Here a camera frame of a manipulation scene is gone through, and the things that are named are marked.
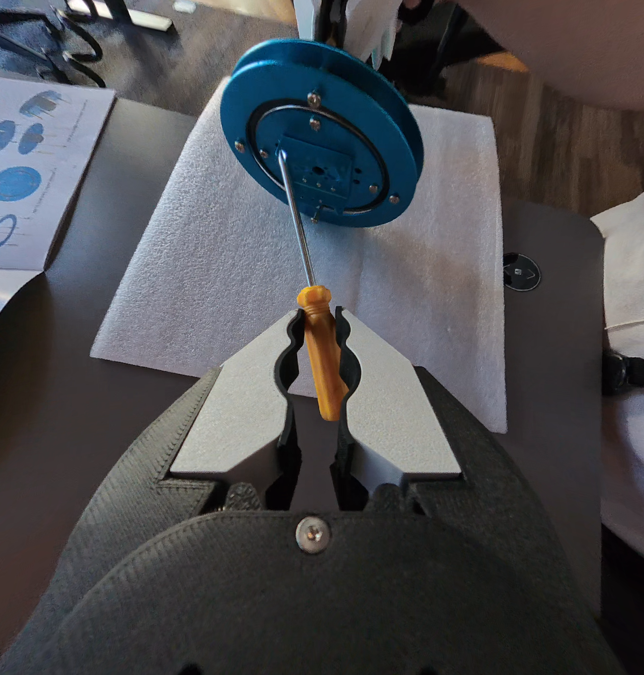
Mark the orange-handled screwdriver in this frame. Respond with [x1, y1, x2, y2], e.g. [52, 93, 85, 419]
[276, 149, 350, 422]

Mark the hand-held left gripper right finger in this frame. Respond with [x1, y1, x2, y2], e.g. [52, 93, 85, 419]
[330, 306, 463, 510]

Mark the black chest harness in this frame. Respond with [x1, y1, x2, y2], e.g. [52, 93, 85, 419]
[600, 352, 644, 397]

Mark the blue round metal base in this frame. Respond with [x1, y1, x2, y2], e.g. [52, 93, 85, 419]
[219, 38, 425, 229]

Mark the dark grey desk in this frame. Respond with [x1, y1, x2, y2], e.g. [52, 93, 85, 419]
[0, 96, 512, 675]

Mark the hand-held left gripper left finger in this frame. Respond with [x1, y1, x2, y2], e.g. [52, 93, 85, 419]
[169, 309, 305, 510]

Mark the white foam sheet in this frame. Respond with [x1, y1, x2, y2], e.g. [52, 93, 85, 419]
[90, 76, 509, 435]

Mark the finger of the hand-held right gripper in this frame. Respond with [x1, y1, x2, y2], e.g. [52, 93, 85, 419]
[292, 0, 326, 41]
[342, 0, 403, 70]

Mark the coiled black cable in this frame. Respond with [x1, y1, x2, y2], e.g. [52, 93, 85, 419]
[0, 0, 107, 89]

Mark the person's right forearm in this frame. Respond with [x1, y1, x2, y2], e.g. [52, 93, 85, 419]
[453, 0, 644, 113]

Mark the open instruction booklet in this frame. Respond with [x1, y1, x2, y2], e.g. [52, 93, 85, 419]
[0, 74, 117, 339]

